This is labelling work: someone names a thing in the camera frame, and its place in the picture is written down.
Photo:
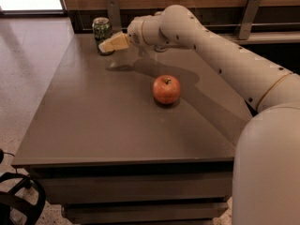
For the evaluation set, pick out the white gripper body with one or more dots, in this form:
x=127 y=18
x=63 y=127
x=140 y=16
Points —
x=135 y=32

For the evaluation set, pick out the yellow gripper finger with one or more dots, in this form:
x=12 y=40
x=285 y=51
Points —
x=117 y=42

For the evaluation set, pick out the green soda can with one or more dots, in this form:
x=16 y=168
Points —
x=102 y=30

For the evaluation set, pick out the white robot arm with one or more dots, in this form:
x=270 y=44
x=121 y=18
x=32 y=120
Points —
x=266 y=172

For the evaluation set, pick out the silver slim can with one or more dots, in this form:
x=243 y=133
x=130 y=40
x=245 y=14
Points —
x=160 y=49

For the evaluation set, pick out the red apple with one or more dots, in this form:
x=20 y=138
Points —
x=166 y=89

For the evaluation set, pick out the grey drawer cabinet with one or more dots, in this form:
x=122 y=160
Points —
x=105 y=150

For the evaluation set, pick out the black office chair base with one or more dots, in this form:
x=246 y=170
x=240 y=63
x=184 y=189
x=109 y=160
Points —
x=9 y=199

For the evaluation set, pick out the left metal bracket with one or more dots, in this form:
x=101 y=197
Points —
x=114 y=15

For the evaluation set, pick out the metal bracket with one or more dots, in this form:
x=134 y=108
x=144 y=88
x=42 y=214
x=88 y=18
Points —
x=243 y=29
x=114 y=15

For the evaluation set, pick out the horizontal metal rail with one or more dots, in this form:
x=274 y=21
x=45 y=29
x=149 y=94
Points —
x=289 y=25

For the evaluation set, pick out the right metal bracket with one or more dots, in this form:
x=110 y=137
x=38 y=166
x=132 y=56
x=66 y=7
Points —
x=243 y=29

